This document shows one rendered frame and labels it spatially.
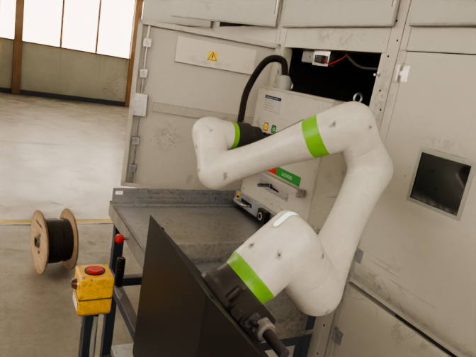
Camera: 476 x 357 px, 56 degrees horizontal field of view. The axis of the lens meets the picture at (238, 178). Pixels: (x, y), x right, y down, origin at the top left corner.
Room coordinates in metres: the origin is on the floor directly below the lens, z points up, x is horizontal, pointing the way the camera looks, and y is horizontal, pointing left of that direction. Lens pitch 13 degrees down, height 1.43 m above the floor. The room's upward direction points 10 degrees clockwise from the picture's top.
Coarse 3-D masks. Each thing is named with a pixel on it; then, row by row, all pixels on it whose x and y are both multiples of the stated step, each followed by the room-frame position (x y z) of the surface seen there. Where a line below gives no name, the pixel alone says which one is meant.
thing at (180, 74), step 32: (160, 32) 2.00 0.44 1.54; (192, 32) 1.99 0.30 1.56; (160, 64) 2.00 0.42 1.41; (192, 64) 2.02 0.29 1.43; (224, 64) 2.02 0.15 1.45; (256, 64) 2.07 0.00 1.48; (160, 96) 2.01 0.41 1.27; (192, 96) 2.03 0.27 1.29; (224, 96) 2.05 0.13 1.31; (256, 96) 2.07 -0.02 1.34; (128, 128) 1.96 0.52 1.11; (160, 128) 2.01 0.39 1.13; (192, 128) 2.03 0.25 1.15; (128, 160) 1.99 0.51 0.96; (160, 160) 2.01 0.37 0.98; (192, 160) 2.03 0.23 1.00
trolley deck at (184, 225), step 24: (120, 216) 1.55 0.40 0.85; (144, 216) 1.60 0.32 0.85; (168, 216) 1.64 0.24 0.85; (192, 216) 1.69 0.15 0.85; (216, 216) 1.74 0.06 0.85; (240, 216) 1.80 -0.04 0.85; (144, 240) 1.37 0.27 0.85; (192, 240) 1.44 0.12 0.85; (216, 240) 1.48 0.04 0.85; (240, 240) 1.52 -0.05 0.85; (216, 264) 1.28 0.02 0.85
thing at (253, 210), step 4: (236, 192) 1.93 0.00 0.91; (240, 192) 1.90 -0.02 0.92; (236, 196) 1.92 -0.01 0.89; (244, 196) 1.86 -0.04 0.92; (248, 196) 1.84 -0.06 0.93; (244, 200) 1.86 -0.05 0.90; (248, 200) 1.83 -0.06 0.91; (252, 200) 1.80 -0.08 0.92; (244, 204) 1.85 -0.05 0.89; (248, 204) 1.83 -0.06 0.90; (252, 204) 1.80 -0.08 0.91; (256, 204) 1.77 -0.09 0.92; (260, 204) 1.75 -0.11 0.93; (244, 208) 1.84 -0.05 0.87; (248, 208) 1.82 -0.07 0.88; (252, 208) 1.79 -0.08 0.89; (256, 208) 1.76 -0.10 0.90; (264, 208) 1.72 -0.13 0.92; (252, 212) 1.79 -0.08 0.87; (256, 212) 1.76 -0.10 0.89; (272, 212) 1.67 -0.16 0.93; (272, 216) 1.66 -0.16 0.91; (268, 220) 1.68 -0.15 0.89
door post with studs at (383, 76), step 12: (408, 0) 1.47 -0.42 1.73; (396, 24) 1.50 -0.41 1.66; (396, 36) 1.49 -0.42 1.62; (396, 48) 1.48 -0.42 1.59; (384, 60) 1.51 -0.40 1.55; (384, 72) 1.50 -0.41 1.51; (384, 84) 1.49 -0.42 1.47; (372, 96) 1.53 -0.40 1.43; (384, 96) 1.48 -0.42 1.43; (372, 108) 1.52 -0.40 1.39; (324, 324) 1.50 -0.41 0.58; (324, 336) 1.48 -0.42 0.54; (324, 348) 1.47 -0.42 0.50
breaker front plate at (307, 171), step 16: (288, 96) 1.72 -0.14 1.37; (304, 96) 1.64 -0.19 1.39; (256, 112) 1.90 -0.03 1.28; (272, 112) 1.80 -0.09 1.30; (288, 112) 1.70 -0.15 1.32; (304, 112) 1.62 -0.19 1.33; (320, 112) 1.54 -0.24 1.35; (256, 176) 1.82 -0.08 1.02; (304, 176) 1.56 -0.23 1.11; (256, 192) 1.81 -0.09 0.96; (272, 192) 1.71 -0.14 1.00; (272, 208) 1.69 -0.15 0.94; (288, 208) 1.60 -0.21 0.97; (304, 208) 1.52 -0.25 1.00
